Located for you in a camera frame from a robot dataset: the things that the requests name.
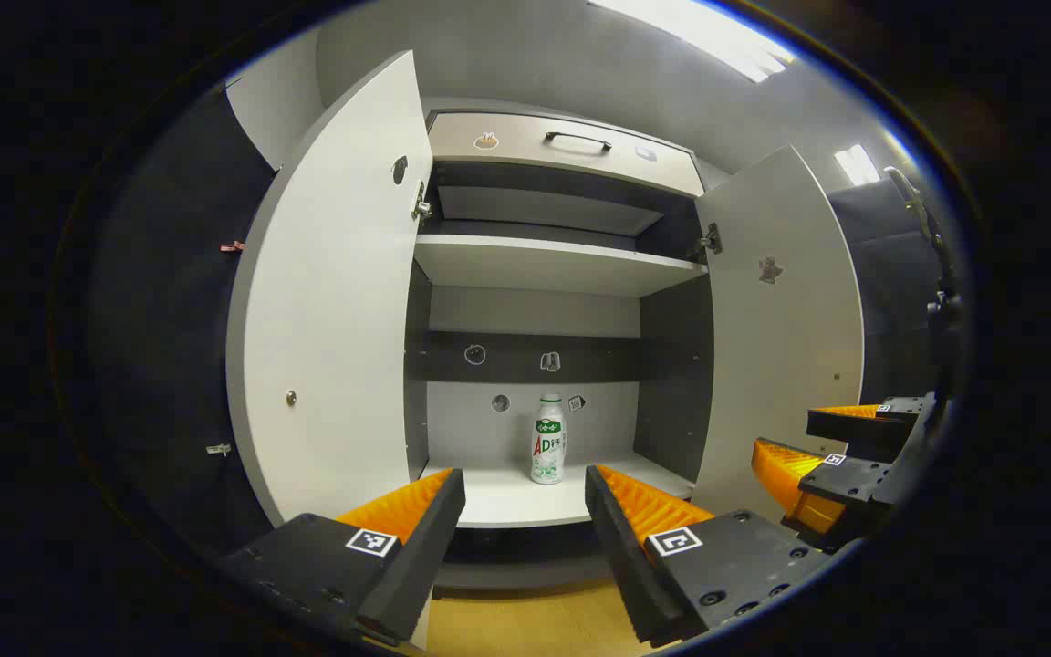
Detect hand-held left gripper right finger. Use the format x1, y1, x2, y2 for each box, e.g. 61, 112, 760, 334
585, 464, 832, 649

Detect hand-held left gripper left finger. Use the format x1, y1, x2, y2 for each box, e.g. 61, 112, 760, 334
215, 468, 467, 651

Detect white cabinet door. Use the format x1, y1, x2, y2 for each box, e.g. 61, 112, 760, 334
226, 50, 435, 530
690, 144, 866, 521

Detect white bottle with green label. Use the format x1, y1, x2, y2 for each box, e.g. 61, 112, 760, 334
530, 393, 568, 485

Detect white and grey cabinet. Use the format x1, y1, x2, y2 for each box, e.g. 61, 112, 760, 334
402, 96, 718, 589

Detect white cabinet drawer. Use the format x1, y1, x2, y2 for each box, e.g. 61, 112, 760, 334
427, 111, 705, 197

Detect black backdrop cloth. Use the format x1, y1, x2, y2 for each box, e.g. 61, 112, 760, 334
827, 178, 946, 407
88, 82, 276, 558

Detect small ceiling light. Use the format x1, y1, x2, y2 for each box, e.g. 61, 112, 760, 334
834, 144, 882, 186

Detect long ceiling light panel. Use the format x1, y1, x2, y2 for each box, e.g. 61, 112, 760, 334
589, 0, 800, 85

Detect black drawer handle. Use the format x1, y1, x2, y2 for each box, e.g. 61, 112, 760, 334
543, 131, 613, 152

